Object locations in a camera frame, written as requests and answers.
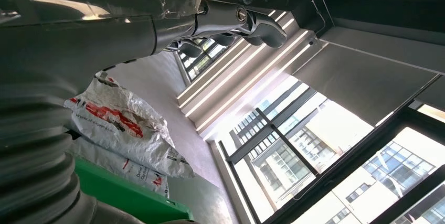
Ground white courier bag black text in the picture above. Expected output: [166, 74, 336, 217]
[69, 137, 170, 199]

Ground building outside window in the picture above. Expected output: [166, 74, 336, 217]
[229, 76, 445, 224]

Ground grey roller blind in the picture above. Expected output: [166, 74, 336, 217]
[293, 26, 439, 127]

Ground dark window frame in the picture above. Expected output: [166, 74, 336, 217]
[175, 38, 445, 224]

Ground green plastic crate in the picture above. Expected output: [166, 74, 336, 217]
[71, 156, 195, 224]

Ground white courier bag red print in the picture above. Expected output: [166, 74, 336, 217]
[64, 71, 195, 178]

